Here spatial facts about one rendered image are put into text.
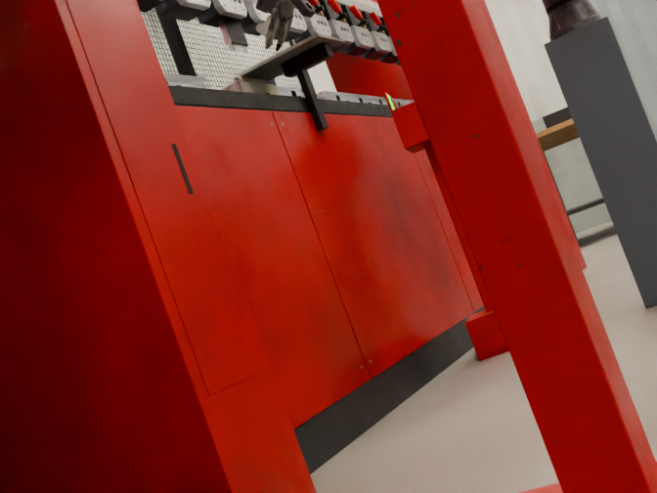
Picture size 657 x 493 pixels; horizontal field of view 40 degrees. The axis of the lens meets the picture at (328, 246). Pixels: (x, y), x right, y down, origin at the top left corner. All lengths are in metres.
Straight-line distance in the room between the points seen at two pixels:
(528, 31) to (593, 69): 7.71
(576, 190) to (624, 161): 7.57
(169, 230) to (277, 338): 0.48
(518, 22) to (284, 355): 8.58
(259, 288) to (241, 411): 0.44
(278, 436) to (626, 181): 1.31
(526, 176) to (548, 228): 0.04
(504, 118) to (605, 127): 1.93
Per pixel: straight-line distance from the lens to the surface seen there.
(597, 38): 2.61
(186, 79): 2.31
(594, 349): 0.67
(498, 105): 0.67
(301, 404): 1.98
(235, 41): 2.67
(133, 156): 1.60
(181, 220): 1.64
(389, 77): 4.79
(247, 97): 2.27
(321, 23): 3.23
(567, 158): 10.15
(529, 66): 10.24
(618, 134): 2.58
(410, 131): 2.71
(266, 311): 1.97
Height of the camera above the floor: 0.35
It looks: 3 degrees up
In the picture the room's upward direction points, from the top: 20 degrees counter-clockwise
